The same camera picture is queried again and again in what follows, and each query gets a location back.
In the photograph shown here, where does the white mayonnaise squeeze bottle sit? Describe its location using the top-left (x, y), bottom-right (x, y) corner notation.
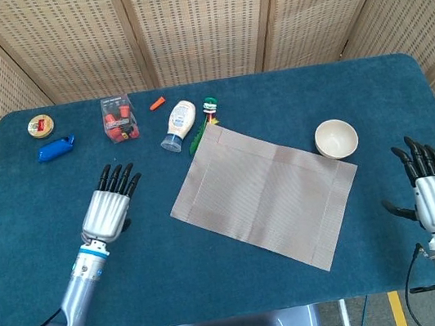
top-left (154, 98), bottom-right (204, 154)

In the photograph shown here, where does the colourful feather shuttlecock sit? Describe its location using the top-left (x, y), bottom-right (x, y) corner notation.
top-left (181, 96), bottom-right (226, 157)

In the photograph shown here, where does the small orange plastic piece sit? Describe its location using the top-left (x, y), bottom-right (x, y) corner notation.
top-left (147, 94), bottom-right (168, 111)

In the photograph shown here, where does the beige woven placemat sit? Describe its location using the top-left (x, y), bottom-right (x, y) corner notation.
top-left (156, 102), bottom-right (374, 297)

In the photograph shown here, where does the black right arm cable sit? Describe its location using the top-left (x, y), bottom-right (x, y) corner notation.
top-left (398, 242), bottom-right (435, 326)

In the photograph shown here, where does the clear box with orange caps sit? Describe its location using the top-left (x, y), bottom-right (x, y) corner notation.
top-left (98, 93), bottom-right (141, 146)

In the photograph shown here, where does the blue cable under table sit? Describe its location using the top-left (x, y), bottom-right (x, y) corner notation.
top-left (355, 295), bottom-right (373, 326)

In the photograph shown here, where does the blue fish toy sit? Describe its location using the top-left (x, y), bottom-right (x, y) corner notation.
top-left (34, 133), bottom-right (79, 164)

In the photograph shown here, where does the white round bowl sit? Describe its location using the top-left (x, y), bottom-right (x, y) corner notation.
top-left (312, 115), bottom-right (362, 163)

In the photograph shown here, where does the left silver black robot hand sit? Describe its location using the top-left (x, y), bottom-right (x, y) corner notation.
top-left (69, 159), bottom-right (152, 248)

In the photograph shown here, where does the woven bamboo folding screen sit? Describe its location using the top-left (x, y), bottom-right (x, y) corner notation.
top-left (0, 0), bottom-right (435, 289)

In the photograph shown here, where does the small yellow-lid jar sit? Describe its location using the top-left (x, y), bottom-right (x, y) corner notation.
top-left (25, 112), bottom-right (57, 141)

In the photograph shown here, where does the white table leg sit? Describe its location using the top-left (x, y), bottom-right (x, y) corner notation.
top-left (336, 298), bottom-right (352, 326)

